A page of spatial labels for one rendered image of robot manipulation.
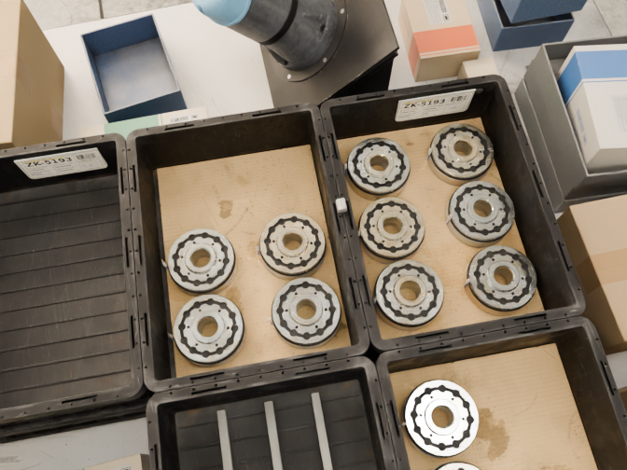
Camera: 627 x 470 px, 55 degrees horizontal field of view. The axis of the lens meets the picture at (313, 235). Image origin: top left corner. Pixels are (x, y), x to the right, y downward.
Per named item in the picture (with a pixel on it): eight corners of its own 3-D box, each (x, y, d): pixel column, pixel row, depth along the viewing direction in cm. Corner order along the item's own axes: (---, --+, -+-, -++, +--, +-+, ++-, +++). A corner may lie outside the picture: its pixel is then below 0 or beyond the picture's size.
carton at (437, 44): (397, 20, 128) (402, -6, 121) (452, 13, 129) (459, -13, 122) (414, 82, 122) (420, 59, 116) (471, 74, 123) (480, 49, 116)
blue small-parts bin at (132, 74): (91, 57, 125) (78, 34, 119) (160, 35, 127) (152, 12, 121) (115, 134, 118) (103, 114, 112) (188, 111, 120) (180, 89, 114)
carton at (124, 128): (90, 172, 115) (79, 157, 109) (89, 145, 117) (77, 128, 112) (215, 149, 117) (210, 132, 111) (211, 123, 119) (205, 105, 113)
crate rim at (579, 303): (317, 109, 96) (318, 100, 94) (498, 81, 98) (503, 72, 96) (371, 356, 81) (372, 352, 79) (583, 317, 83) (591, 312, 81)
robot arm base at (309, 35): (270, 28, 118) (231, 6, 111) (324, -26, 110) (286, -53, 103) (289, 88, 112) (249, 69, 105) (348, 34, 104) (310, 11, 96)
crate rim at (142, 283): (129, 138, 94) (124, 130, 92) (317, 109, 96) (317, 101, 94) (148, 396, 79) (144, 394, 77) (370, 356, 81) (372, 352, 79)
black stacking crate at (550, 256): (318, 141, 105) (319, 103, 94) (482, 115, 107) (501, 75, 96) (367, 366, 90) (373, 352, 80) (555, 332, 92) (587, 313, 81)
